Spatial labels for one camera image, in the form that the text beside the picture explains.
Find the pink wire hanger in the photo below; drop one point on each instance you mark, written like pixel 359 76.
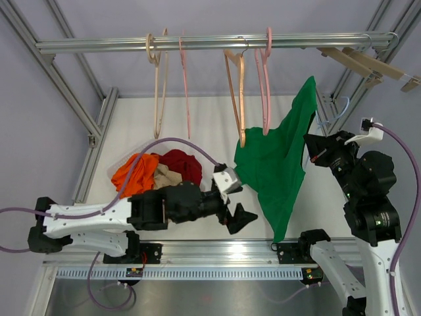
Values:
pixel 184 69

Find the beige t shirt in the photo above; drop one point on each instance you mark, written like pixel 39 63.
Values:
pixel 164 177

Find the green t shirt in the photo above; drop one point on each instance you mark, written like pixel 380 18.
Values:
pixel 271 164

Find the white cable duct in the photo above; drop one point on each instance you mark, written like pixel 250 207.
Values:
pixel 181 273

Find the front aluminium rail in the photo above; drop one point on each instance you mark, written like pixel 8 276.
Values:
pixel 204 253

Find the aluminium hanging rail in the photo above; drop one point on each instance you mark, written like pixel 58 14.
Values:
pixel 170 43

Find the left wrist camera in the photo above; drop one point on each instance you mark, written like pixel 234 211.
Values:
pixel 227 181

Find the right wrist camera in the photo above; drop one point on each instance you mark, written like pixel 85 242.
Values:
pixel 369 134

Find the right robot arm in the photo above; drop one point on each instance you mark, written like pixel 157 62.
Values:
pixel 365 182

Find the white plastic basket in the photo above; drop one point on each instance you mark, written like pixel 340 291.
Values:
pixel 111 170

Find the pink plastic hanger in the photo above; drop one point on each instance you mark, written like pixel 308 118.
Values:
pixel 261 58

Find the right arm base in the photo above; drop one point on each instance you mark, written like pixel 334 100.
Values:
pixel 298 252

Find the orange t shirt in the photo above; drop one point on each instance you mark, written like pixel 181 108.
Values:
pixel 141 178

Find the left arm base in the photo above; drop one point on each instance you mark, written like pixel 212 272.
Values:
pixel 144 253

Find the wooden clip hanger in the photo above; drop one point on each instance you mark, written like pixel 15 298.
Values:
pixel 385 67
pixel 348 62

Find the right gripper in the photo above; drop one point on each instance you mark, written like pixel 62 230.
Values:
pixel 321 147

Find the blue hanger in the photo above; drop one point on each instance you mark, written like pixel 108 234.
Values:
pixel 324 118

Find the red t shirt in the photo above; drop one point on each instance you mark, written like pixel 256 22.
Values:
pixel 187 165

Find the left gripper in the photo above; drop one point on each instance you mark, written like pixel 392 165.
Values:
pixel 240 218

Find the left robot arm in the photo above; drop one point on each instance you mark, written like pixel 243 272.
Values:
pixel 114 231

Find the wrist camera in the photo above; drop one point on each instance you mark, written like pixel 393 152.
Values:
pixel 227 181
pixel 369 134

